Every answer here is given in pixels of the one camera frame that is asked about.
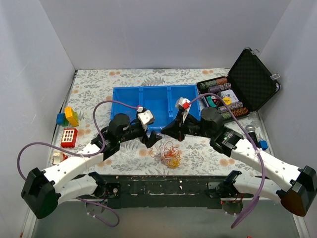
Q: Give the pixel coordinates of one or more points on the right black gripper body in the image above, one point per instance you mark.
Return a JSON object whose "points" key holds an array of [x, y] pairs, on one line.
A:
{"points": [[179, 128]]}

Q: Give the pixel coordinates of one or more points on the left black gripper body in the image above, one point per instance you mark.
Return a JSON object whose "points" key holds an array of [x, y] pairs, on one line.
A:
{"points": [[144, 135]]}

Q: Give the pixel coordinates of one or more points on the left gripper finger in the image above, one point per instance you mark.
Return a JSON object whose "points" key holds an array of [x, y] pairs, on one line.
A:
{"points": [[144, 139], [152, 139]]}

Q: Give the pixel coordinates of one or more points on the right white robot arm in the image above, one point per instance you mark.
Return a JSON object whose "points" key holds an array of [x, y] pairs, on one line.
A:
{"points": [[293, 187]]}

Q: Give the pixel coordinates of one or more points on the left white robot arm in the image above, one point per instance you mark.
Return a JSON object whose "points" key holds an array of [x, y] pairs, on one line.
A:
{"points": [[69, 163]]}

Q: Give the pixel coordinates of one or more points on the middle blue bin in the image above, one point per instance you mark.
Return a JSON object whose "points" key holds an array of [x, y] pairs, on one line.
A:
{"points": [[157, 100]]}

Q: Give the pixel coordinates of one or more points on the right blue bin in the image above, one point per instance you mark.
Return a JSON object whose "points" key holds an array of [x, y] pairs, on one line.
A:
{"points": [[186, 91]]}

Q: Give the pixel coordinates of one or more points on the yellow dealer chip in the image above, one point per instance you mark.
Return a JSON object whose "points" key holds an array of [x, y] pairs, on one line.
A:
{"points": [[226, 101]]}

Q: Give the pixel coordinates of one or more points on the floral table mat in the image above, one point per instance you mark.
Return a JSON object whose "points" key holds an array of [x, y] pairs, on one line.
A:
{"points": [[90, 97]]}

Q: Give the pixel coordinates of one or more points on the colourful block stack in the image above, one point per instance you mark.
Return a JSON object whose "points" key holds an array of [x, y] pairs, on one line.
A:
{"points": [[68, 117]]}

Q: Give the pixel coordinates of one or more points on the red white window block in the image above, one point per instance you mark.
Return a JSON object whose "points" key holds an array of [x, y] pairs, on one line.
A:
{"points": [[69, 138]]}

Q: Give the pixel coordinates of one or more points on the black microphone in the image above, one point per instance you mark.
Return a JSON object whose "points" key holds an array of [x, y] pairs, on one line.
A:
{"points": [[251, 130]]}

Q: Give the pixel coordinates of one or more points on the black poker chip case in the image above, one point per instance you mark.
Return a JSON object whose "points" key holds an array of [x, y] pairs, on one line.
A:
{"points": [[251, 82]]}

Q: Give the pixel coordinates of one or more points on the small white red toy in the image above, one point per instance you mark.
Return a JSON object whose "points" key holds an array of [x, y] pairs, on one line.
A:
{"points": [[58, 157]]}

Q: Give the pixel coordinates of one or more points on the small blue block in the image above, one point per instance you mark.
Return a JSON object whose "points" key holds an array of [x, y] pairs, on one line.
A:
{"points": [[263, 144]]}

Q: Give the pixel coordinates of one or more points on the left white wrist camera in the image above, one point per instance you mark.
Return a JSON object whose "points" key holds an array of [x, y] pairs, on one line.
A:
{"points": [[145, 117]]}

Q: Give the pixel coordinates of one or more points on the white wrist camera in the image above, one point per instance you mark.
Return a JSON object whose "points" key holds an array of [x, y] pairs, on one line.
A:
{"points": [[145, 117], [183, 105]]}

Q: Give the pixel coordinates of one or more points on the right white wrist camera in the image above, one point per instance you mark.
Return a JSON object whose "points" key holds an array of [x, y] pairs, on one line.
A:
{"points": [[183, 105]]}

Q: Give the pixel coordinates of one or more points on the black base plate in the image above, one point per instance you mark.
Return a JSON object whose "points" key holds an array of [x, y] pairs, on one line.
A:
{"points": [[141, 191]]}

